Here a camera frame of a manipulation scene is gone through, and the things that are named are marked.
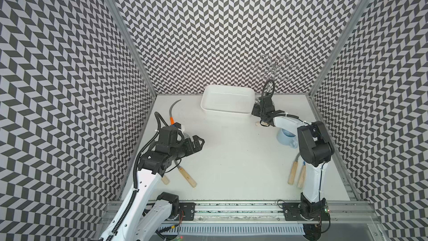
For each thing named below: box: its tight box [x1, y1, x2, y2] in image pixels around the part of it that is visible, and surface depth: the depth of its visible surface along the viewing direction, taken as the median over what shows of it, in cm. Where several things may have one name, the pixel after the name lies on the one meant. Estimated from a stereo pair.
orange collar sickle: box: [169, 99, 182, 128], surface depth 110 cm
